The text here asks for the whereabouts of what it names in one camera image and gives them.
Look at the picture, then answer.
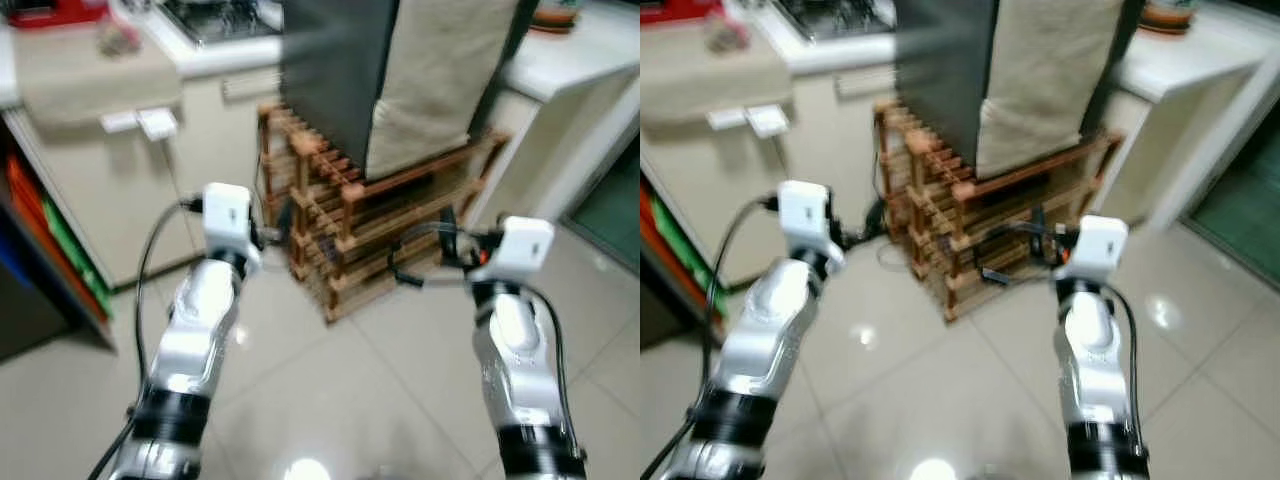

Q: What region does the beige towel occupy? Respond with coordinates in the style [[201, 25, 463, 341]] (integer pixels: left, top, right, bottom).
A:
[[8, 28, 185, 128]]

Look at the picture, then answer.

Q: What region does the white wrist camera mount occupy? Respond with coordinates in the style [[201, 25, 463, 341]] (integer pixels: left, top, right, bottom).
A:
[[202, 182, 264, 265], [480, 215, 556, 288], [777, 179, 847, 273], [1055, 214, 1130, 289]]

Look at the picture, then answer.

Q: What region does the green flat board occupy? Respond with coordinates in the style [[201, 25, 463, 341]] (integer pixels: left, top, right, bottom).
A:
[[42, 195, 113, 319], [650, 192, 729, 317]]

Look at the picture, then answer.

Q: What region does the red box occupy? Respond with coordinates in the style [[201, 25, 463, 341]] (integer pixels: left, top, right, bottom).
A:
[[4, 0, 111, 30], [640, 0, 723, 26]]

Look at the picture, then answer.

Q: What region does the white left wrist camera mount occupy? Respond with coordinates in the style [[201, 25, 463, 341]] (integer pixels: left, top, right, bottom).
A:
[[202, 182, 264, 265], [777, 179, 847, 273]]

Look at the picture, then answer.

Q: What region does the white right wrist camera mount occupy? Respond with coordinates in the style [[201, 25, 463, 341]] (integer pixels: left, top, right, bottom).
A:
[[480, 215, 556, 288], [1055, 214, 1130, 289]]

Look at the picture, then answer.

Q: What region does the orange flat board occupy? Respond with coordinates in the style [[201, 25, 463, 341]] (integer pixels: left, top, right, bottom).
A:
[[5, 155, 106, 321], [640, 180, 723, 319]]

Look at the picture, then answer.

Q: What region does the cream kitchen counter cabinet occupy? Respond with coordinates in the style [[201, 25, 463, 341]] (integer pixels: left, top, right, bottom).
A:
[[0, 0, 301, 293], [640, 0, 906, 291]]

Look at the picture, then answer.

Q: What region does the wooden slatted rack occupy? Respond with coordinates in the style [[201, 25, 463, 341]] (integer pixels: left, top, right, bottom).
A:
[[257, 102, 512, 325], [873, 98, 1127, 324]]

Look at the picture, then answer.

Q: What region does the white side table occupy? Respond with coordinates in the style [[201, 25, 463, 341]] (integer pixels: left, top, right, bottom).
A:
[[466, 0, 641, 233], [1095, 0, 1280, 233]]

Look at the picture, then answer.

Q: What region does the small pinkish bundle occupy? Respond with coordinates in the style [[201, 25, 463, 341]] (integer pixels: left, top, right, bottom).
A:
[[96, 18, 143, 58], [703, 14, 751, 55]]

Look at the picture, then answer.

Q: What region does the beige fridge cover cloth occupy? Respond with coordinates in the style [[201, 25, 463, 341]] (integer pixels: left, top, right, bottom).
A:
[[364, 0, 523, 182], [975, 0, 1127, 182]]

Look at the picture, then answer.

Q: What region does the dark green floor mat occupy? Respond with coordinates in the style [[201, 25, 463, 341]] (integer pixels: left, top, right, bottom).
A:
[[1183, 125, 1280, 291], [568, 135, 641, 273]]

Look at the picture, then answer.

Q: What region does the orange bowl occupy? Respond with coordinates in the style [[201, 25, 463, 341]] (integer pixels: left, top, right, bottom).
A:
[[529, 0, 582, 34], [1140, 0, 1197, 36]]

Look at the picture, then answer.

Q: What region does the steel gas stove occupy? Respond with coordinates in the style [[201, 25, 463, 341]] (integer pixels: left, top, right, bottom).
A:
[[158, 0, 287, 47], [772, 0, 898, 43]]

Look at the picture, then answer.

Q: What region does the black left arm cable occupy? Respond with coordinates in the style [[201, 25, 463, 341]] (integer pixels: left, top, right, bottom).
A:
[[640, 196, 783, 480], [88, 198, 207, 480]]

